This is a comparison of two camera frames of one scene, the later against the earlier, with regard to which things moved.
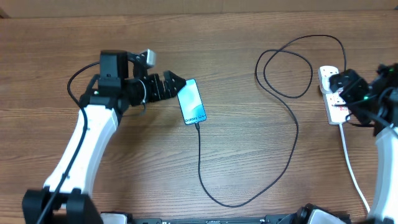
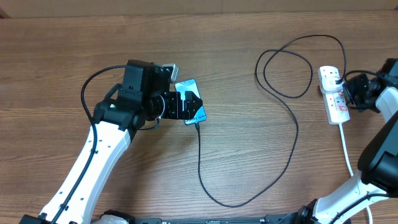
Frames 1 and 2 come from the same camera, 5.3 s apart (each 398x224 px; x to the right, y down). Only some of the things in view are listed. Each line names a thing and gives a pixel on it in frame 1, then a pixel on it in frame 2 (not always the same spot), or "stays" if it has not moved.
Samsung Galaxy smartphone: (191, 104) stays
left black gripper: (157, 91) to (175, 111)
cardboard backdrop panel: (27, 9) stays
